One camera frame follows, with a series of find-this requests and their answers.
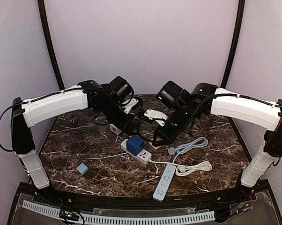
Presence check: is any light blue power cable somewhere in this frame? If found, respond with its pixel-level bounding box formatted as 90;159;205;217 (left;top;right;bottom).
168;137;209;164

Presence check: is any blue cube socket adapter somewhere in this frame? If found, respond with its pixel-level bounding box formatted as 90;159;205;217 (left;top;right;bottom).
126;135;144;156

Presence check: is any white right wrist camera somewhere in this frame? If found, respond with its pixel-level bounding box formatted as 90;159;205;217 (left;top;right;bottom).
144;109;168;127

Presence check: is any light blue plug adapter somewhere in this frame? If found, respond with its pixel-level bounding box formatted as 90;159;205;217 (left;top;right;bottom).
76;163;89;175

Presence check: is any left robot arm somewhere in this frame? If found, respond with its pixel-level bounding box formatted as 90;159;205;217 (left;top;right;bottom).
5;76;141;190

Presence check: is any white power cable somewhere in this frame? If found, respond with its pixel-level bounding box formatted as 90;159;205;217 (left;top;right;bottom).
148;159;213;177

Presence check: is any slotted cable duct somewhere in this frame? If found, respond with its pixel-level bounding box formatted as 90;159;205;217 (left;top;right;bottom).
22;200;215;225

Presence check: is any black table frame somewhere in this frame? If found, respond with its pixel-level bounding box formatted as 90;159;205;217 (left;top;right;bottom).
7;0;282;225

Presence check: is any light blue power strip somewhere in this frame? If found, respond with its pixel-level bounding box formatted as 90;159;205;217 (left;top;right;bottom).
153;164;176;202

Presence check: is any white cube socket adapter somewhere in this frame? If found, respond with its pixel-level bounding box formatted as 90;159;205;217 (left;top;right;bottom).
110;124;122;135

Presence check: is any pink plug adapter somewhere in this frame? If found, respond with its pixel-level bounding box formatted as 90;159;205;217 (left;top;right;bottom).
149;141;162;150

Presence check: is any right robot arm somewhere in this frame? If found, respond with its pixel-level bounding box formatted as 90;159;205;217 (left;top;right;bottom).
152;81;282;188

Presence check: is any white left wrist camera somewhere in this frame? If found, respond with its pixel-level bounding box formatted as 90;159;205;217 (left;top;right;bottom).
122;98;139;114

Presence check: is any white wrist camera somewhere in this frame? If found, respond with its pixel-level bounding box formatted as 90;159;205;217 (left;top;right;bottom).
144;109;168;127
122;98;139;114

